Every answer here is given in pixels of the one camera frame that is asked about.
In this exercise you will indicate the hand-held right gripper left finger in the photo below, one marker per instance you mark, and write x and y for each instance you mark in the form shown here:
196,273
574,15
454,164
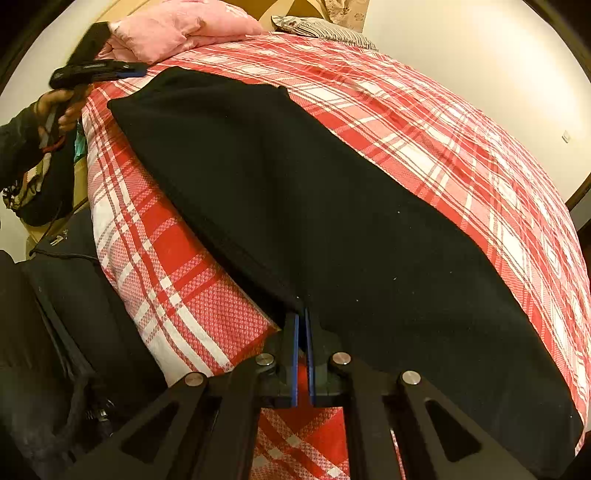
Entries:
294,364

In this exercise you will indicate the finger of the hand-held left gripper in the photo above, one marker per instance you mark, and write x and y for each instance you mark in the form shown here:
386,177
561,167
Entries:
131,70

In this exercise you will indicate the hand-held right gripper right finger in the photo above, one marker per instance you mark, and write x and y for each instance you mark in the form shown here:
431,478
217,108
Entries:
310,364

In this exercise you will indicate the black pants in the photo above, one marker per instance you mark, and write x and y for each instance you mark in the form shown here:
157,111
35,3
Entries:
323,207

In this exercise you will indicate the person's left hand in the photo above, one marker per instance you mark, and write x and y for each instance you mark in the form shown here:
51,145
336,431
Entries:
69,113

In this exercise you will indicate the striped pillow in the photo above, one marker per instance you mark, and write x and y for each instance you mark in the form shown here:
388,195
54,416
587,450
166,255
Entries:
323,30

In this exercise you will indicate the floral curtain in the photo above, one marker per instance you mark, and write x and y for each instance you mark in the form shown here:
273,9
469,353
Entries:
346,11

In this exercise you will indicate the person's dark clothing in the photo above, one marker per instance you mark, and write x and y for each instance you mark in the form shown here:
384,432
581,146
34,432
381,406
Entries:
55,346

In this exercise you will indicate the red plaid bed sheet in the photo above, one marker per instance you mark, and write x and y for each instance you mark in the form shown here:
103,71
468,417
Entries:
415,115

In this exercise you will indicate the dark wooden door frame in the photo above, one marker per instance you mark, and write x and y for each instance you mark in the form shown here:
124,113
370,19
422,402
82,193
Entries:
582,194

